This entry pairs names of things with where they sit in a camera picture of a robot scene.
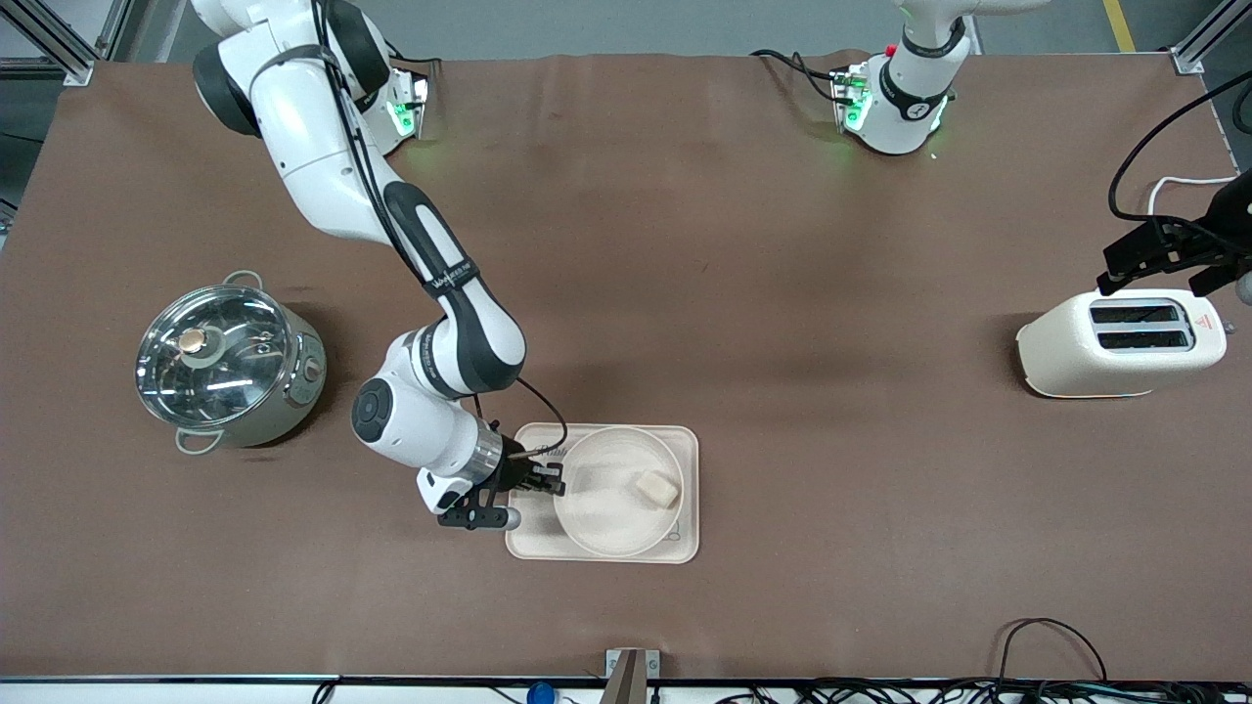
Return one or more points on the silver electric cooking pot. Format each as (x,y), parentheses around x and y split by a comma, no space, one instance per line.
(293,391)

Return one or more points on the brown table mat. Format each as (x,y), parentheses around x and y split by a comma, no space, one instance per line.
(782,244)

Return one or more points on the blue round cap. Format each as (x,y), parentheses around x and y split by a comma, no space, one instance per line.
(541,694)

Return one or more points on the aluminium frame profile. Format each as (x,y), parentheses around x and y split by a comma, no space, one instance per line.
(1198,49)
(68,61)

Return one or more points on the beige round plate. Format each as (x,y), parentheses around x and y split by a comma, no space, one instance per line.
(606,508)

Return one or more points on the glass pot lid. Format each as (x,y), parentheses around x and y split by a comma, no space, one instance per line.
(220,357)

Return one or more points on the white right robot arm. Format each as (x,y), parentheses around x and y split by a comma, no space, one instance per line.
(323,147)

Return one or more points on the beige rabbit print tray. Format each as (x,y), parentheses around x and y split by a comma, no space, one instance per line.
(533,543)

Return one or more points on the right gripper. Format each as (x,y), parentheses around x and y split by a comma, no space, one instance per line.
(513,471)

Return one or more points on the cream two-slot toaster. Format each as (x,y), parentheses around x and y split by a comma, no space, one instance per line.
(1076,357)

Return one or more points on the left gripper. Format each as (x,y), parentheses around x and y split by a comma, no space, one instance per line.
(1227,217)

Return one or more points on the small pale bun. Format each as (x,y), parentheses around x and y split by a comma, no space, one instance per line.
(658,489)

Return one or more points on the grey metal bracket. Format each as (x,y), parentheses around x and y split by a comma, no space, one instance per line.
(631,675)

